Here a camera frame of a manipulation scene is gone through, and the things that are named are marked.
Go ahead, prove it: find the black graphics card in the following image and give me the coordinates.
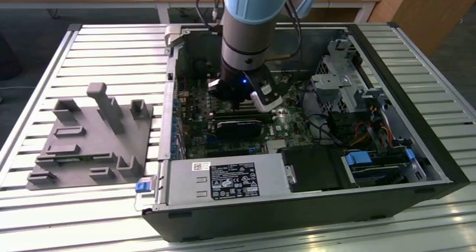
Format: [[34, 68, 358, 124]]
[[215, 119, 263, 141]]

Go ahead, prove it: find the green motherboard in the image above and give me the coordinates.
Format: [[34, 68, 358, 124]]
[[173, 73, 318, 161]]

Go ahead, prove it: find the small silver heatsink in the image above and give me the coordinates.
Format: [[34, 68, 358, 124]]
[[267, 139, 290, 154]]

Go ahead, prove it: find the silver drive cage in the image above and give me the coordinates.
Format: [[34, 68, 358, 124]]
[[311, 38, 391, 116]]

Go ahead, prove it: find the silver power supply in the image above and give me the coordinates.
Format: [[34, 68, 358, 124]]
[[163, 153, 294, 209]]

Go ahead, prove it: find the black plastic shroud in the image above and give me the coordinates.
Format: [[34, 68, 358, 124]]
[[278, 146, 358, 193]]

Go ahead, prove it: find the grey parts rack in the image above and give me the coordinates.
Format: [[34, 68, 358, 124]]
[[26, 81, 157, 191]]

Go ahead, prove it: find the blue case latch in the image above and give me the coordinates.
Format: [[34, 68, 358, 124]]
[[137, 179, 157, 194]]

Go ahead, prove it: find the blue disk carrier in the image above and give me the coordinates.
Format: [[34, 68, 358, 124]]
[[345, 150, 373, 169]]

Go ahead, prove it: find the black PC case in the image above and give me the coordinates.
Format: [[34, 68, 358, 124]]
[[141, 22, 471, 243]]

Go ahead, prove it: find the brown wooden cabinet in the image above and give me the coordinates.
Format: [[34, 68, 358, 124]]
[[369, 0, 476, 56]]

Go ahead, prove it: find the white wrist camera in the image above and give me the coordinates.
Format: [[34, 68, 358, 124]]
[[250, 77, 285, 114]]

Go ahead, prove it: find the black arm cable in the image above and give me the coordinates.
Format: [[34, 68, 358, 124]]
[[281, 0, 303, 60]]

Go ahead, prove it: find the coloured wire bundle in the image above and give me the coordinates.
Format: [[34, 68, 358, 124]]
[[353, 122, 397, 147]]

